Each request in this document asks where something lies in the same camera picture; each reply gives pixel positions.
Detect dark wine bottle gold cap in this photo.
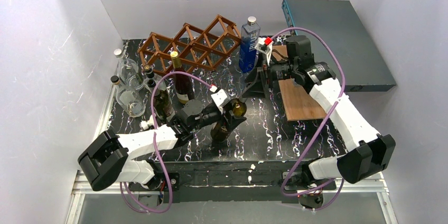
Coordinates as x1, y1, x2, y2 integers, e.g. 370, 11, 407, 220
170, 51, 195, 104

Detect blue transparent bottle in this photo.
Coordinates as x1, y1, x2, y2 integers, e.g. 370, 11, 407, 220
239, 16, 260, 73

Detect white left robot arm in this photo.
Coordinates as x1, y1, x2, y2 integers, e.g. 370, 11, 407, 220
78, 100, 247, 191

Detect clear bottle silver cap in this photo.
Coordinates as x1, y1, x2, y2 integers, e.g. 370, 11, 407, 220
114, 49, 144, 90

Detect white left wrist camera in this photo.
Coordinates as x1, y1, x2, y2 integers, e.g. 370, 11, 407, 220
209, 85, 231, 114

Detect brown wooden wine rack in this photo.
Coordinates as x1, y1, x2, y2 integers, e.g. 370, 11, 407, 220
138, 15, 241, 76

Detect clear bottle white gold label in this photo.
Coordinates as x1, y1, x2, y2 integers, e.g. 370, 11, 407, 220
110, 75, 146, 118

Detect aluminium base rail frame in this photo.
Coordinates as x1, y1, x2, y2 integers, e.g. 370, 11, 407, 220
67, 87, 395, 223

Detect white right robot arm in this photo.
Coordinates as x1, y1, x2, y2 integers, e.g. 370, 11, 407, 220
243, 35, 396, 184

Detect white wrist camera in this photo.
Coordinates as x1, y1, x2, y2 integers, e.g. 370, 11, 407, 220
255, 37, 273, 66
209, 85, 231, 114

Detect dark bottle black cap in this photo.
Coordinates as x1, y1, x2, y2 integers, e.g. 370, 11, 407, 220
210, 98, 247, 143

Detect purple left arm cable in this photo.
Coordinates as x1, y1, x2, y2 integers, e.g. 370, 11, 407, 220
119, 71, 218, 214

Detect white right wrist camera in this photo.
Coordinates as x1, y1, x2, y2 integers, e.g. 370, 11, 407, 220
255, 37, 273, 66

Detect dark bottle grey cap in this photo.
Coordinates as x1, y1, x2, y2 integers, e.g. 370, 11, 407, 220
147, 79, 175, 122

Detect wooden board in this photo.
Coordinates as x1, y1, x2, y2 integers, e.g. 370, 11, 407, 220
270, 44, 328, 122

